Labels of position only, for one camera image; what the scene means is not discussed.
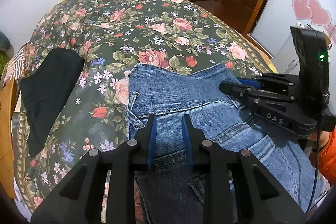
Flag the blue denim jeans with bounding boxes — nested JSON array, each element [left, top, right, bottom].
[[127, 64, 322, 223]]

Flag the orange sleeve forearm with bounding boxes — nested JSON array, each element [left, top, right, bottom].
[[308, 130, 336, 185]]

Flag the black folded garment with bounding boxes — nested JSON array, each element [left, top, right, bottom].
[[20, 48, 85, 157]]

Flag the floral green bedspread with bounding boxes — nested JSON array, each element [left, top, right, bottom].
[[6, 0, 270, 213]]

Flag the wooden headboard panel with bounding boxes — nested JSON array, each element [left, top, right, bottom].
[[0, 80, 17, 199]]

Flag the green bag with clutter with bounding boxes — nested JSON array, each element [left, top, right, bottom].
[[0, 31, 13, 75]]

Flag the black camera box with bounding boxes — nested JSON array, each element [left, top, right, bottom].
[[290, 27, 330, 109]]

